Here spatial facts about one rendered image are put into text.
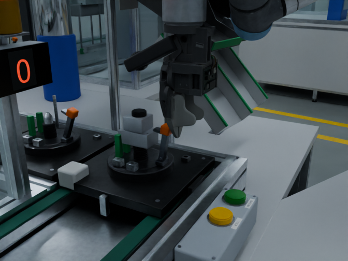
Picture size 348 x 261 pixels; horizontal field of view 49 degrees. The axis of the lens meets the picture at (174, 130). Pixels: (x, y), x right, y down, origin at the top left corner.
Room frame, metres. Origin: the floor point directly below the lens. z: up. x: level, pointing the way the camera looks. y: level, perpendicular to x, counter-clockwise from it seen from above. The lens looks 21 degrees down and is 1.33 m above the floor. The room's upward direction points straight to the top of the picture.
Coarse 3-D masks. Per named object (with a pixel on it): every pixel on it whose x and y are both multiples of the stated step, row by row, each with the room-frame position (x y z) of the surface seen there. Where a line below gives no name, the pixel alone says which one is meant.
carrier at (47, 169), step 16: (48, 112) 0.85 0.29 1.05; (32, 128) 0.85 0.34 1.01; (48, 128) 0.84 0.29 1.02; (64, 128) 0.90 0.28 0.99; (80, 128) 0.95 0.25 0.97; (32, 144) 0.80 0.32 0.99; (48, 144) 0.80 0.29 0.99; (64, 144) 0.80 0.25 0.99; (80, 144) 0.85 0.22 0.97; (96, 144) 0.85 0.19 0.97; (112, 144) 0.86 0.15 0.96; (32, 160) 0.76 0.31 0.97; (48, 160) 0.76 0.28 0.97; (64, 160) 0.76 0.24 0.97; (80, 160) 0.76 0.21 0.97; (48, 176) 0.69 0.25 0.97
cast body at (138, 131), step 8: (136, 112) 0.72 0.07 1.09; (144, 112) 0.72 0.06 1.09; (128, 120) 0.71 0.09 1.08; (136, 120) 0.71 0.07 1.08; (144, 120) 0.71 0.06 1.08; (152, 120) 0.73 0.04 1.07; (128, 128) 0.72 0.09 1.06; (136, 128) 0.71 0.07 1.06; (144, 128) 0.71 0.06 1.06; (152, 128) 0.73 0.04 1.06; (128, 136) 0.72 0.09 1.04; (136, 136) 0.71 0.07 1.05; (144, 136) 0.70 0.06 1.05; (152, 136) 0.71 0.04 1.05; (128, 144) 0.72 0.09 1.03; (136, 144) 0.71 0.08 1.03; (144, 144) 0.70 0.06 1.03; (152, 144) 0.71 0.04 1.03
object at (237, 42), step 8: (144, 0) 1.00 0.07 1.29; (152, 0) 0.98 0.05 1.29; (160, 0) 0.97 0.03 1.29; (208, 0) 1.04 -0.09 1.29; (152, 8) 0.98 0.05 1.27; (160, 8) 0.97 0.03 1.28; (208, 8) 1.03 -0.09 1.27; (160, 16) 0.97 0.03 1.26; (208, 16) 1.03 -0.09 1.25; (208, 24) 1.03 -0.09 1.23; (216, 24) 1.01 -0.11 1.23; (224, 24) 1.00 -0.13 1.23; (216, 32) 0.99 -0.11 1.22; (224, 32) 1.00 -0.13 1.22; (232, 32) 0.99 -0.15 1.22; (216, 40) 0.94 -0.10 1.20; (224, 40) 0.90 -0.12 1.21; (232, 40) 0.93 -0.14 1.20; (240, 40) 0.97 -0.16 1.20; (216, 48) 0.89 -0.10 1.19; (224, 48) 0.92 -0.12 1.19
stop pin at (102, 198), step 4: (100, 196) 0.61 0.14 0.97; (104, 196) 0.61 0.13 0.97; (108, 196) 0.62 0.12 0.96; (100, 200) 0.61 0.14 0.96; (104, 200) 0.61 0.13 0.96; (108, 200) 0.62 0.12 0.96; (100, 204) 0.61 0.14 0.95; (104, 204) 0.61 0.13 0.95; (108, 204) 0.62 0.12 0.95; (100, 208) 0.61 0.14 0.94; (104, 208) 0.61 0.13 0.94; (108, 208) 0.62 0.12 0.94; (100, 212) 0.61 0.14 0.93; (104, 212) 0.61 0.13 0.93; (108, 212) 0.61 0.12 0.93
